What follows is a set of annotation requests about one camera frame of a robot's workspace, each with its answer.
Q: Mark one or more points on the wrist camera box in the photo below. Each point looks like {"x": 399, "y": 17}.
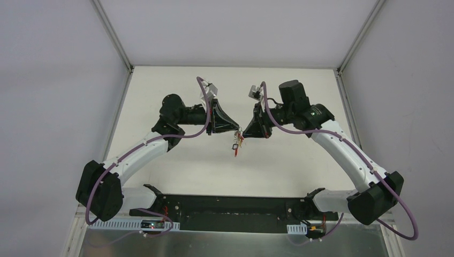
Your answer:
{"x": 256, "y": 92}
{"x": 211, "y": 91}

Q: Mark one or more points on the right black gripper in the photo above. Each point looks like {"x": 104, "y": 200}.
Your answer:
{"x": 263, "y": 120}

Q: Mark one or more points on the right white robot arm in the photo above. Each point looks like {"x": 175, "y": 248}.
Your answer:
{"x": 374, "y": 188}

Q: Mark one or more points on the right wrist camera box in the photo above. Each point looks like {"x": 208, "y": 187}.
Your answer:
{"x": 256, "y": 92}

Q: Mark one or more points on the red handled keyring holder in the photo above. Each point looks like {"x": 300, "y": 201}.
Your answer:
{"x": 235, "y": 147}

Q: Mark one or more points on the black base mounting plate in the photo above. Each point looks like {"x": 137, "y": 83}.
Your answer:
{"x": 238, "y": 213}

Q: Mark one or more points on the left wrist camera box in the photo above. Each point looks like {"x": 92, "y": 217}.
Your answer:
{"x": 211, "y": 91}

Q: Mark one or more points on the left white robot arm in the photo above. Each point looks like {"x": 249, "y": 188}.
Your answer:
{"x": 101, "y": 189}

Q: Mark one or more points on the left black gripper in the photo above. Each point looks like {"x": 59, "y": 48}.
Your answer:
{"x": 214, "y": 116}

